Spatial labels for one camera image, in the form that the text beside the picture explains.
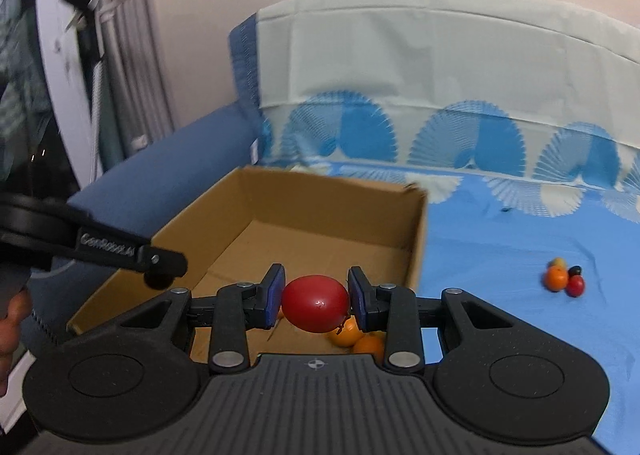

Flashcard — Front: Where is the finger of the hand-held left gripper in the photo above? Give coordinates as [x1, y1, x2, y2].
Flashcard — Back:
[50, 207, 189, 290]

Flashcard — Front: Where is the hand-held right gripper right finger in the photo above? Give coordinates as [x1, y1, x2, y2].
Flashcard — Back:
[348, 266, 526, 376]

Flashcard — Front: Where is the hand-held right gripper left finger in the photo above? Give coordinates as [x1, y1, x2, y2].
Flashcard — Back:
[107, 264, 287, 376]

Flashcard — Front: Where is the brown cardboard box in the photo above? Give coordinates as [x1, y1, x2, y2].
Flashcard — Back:
[66, 166, 430, 366]

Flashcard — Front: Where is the person's left hand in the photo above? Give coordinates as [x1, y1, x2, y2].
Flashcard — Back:
[0, 285, 35, 398]

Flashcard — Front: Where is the blue sofa cover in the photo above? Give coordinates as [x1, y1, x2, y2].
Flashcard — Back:
[22, 17, 266, 366]

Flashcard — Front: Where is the blue fan-patterned sheet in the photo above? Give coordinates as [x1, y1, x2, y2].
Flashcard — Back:
[257, 0, 640, 455]

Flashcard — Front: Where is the white door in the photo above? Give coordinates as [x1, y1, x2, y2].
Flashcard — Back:
[32, 0, 101, 190]

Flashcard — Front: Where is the grey curtain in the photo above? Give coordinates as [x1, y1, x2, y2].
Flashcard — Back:
[97, 0, 176, 176]

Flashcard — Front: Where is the braided steamer hose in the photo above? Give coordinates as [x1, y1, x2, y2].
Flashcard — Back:
[87, 60, 108, 180]

